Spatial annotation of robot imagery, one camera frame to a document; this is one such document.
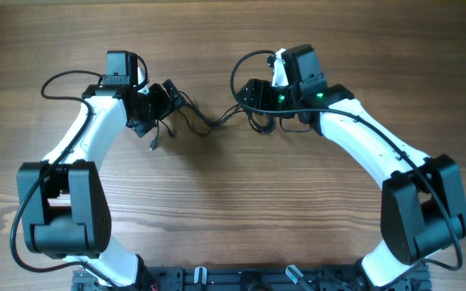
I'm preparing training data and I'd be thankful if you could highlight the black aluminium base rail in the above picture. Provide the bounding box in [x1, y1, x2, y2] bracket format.
[71, 264, 432, 291]

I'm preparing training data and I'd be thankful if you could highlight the black cable bundle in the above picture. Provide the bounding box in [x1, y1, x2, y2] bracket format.
[148, 91, 277, 151]

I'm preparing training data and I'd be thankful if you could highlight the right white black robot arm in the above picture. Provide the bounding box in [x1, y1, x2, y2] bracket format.
[231, 44, 466, 290]

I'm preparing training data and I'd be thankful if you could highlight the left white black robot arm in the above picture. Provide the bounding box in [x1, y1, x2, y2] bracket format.
[10, 51, 182, 290]

